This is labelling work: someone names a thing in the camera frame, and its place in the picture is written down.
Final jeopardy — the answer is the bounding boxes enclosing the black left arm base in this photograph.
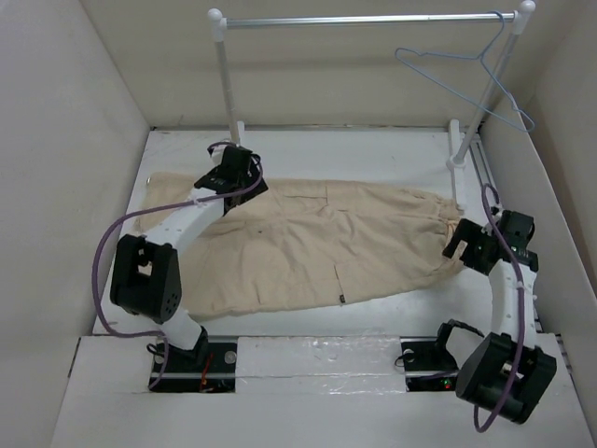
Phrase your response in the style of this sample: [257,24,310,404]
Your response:
[146,339,238,394]

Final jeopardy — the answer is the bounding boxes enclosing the aluminium side rail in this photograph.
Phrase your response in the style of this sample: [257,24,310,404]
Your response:
[471,141,543,339]

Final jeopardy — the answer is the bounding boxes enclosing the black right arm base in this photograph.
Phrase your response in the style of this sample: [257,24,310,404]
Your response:
[395,337,459,392]

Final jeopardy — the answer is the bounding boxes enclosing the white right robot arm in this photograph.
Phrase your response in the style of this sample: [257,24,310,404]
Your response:
[442,206,557,425]

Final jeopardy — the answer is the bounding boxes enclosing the blue wire hanger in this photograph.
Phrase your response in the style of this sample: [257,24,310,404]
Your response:
[394,10,536,133]

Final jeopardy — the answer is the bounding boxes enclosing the beige trousers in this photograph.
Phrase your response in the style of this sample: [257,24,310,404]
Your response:
[134,170,472,323]

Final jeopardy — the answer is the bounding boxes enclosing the white metal clothes rack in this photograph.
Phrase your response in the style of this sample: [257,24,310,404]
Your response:
[207,1,536,210]

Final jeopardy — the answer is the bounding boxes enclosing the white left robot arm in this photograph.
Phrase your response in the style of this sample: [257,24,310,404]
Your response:
[110,144,268,371]

